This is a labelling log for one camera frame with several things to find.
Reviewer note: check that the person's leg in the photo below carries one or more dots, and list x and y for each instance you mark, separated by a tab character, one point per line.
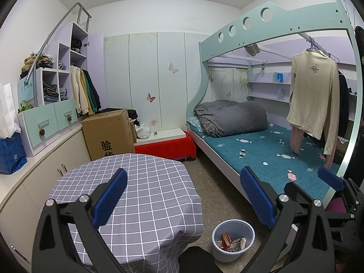
199	261

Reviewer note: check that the cream hanging sweater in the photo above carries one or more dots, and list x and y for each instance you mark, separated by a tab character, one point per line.
312	91

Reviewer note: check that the pale butterfly sticker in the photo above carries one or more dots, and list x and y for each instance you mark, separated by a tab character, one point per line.
173	68

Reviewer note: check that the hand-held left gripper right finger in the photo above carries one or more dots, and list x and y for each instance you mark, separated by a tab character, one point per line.
257	196

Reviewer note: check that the white low cabinet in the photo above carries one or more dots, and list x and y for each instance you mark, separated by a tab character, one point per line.
42	176

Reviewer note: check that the grey duvet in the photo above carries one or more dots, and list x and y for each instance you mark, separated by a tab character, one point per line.
233	116

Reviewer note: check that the black folded clothes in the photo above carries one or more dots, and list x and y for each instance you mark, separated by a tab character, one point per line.
76	45

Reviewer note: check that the small green plant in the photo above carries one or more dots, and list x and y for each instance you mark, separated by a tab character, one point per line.
25	107

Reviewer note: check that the light blue trash bin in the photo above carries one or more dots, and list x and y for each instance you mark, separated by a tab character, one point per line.
224	254

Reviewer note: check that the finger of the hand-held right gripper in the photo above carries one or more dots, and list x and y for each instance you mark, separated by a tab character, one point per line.
297	192
331	178

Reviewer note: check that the grey checkered tablecloth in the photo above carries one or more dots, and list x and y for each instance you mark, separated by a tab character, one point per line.
148	190

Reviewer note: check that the grey hanging cloth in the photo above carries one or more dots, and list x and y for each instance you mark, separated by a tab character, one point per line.
252	49

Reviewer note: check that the cream hanging jacket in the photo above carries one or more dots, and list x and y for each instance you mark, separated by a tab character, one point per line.
78	91

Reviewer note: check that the white plastic bag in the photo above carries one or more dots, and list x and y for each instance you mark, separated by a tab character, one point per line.
142	130

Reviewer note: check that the brown folded clothes pile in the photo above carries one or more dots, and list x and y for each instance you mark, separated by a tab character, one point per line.
37	62

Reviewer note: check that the lilac wall shelf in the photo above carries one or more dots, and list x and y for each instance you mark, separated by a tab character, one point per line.
267	83

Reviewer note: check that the lilac stepped shelf unit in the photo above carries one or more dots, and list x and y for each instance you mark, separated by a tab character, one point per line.
48	122

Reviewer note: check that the pile of discarded wrappers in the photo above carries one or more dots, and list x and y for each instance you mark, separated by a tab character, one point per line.
230	241

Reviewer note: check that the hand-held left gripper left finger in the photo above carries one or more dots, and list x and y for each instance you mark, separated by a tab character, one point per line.
111	196

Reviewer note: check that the pink butterfly sticker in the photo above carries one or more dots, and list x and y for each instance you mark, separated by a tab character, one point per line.
150	97

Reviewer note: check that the green hanging garment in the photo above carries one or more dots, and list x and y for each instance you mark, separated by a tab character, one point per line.
88	96

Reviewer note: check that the grey metal handrail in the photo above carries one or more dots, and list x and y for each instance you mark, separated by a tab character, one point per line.
27	82

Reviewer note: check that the blue plaid pillow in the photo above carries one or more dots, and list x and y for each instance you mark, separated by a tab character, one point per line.
194	123

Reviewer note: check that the red covered low bench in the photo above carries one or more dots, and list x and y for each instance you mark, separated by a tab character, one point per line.
165	148

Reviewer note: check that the blue gift bag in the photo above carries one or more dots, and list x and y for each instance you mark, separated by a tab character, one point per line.
12	156

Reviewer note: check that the teal patterned mattress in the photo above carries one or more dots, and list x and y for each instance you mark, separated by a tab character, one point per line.
261	153

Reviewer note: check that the folded jeans pile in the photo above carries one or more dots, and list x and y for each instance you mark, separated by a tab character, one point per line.
51	93

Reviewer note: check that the white paper bag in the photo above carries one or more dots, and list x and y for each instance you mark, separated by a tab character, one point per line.
8	111

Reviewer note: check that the brown cardboard box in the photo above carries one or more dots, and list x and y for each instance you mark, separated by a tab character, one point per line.
108	130

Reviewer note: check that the black hanging jacket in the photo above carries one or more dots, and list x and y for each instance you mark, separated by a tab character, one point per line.
96	96

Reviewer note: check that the small blue box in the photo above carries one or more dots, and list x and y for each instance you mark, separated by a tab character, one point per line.
278	77

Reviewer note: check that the pink box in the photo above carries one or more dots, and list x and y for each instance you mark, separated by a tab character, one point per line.
337	206

